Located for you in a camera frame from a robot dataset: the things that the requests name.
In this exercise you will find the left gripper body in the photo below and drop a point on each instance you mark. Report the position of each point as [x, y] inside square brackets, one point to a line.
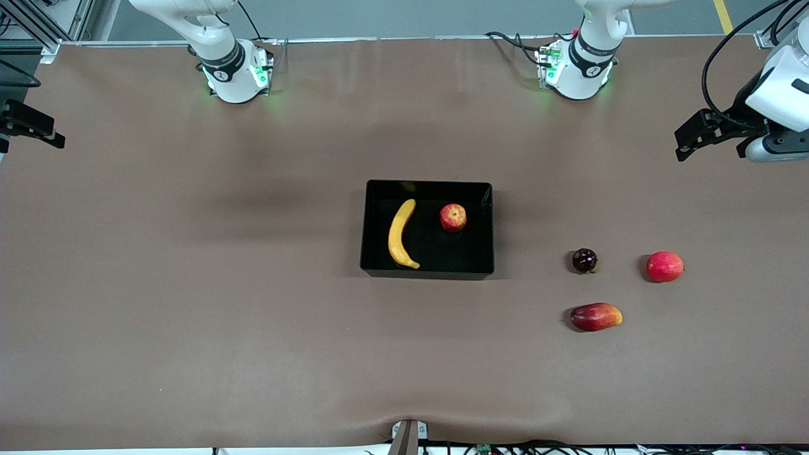
[743, 115]

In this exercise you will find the black plastic box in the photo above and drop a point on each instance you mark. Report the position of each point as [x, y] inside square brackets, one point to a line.
[442, 253]

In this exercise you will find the round red peach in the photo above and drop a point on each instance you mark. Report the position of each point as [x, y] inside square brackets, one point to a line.
[665, 266]

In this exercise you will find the aluminium frame profile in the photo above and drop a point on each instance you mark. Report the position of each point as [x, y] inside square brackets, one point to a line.
[774, 31]
[38, 28]

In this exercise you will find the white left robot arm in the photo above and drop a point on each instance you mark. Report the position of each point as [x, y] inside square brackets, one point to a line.
[584, 63]

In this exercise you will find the grey camera stand bracket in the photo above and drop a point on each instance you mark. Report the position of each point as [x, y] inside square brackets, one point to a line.
[407, 436]

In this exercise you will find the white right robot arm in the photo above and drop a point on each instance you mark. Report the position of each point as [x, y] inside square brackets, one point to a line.
[224, 63]

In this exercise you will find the yellow banana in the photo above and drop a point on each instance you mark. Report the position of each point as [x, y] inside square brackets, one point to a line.
[399, 234]

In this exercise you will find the dark purple round fruit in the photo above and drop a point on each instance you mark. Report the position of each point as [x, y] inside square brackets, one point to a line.
[584, 260]

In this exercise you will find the red yellow apple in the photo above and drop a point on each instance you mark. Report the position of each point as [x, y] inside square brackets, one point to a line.
[453, 217]

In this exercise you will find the red mango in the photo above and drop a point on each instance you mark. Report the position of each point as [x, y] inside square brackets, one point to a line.
[595, 316]

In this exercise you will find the brown table cover mat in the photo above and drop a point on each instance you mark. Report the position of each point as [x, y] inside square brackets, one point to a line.
[404, 347]

